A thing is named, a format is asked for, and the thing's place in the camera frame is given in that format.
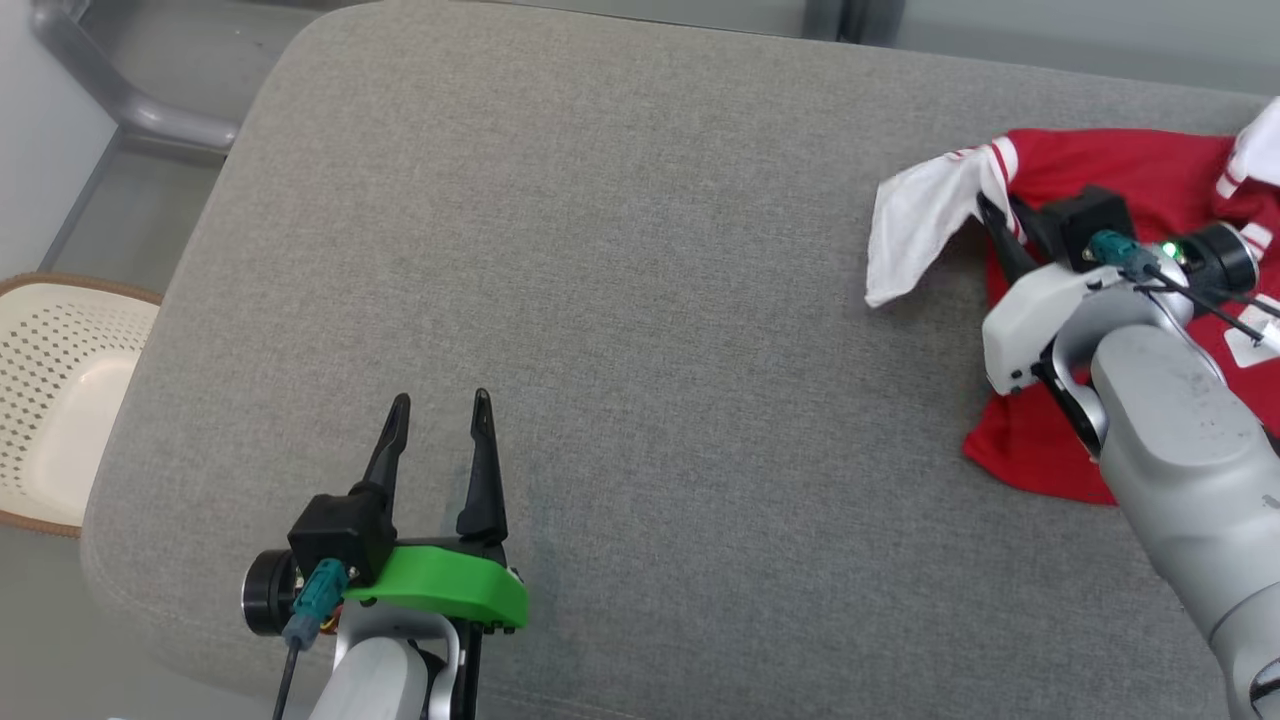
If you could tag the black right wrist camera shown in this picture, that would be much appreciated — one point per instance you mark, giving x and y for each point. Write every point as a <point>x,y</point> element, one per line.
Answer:
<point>1090,225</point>

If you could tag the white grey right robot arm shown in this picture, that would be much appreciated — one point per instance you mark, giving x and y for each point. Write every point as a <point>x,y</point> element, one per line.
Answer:
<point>1180,440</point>

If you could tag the cream perforated laundry basket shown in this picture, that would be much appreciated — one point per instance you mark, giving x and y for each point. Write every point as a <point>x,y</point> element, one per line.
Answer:
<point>60,400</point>

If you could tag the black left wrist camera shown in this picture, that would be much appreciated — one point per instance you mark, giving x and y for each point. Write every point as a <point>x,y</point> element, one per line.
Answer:
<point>340,535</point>

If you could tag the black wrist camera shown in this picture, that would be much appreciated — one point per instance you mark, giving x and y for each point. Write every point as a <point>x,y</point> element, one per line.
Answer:
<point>1090,225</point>
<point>340,535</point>

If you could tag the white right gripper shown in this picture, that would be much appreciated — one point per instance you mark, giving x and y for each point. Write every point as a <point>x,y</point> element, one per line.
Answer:
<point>1030,320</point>

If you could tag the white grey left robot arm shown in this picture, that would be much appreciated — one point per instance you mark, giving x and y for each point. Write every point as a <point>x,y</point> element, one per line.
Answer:
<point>375,680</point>

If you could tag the grey metal tube frame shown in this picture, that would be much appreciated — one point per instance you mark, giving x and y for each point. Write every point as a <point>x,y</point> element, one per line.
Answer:
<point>130,110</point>

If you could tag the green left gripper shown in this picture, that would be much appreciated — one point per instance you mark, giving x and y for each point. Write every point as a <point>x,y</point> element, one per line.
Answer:
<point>450,585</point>

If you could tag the grey double metal partition post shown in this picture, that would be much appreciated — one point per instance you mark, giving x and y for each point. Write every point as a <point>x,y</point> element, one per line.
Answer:
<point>850,20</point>

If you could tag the red jersey with white sleeves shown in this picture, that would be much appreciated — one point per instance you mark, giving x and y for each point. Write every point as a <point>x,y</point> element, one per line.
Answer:
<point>1100,160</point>

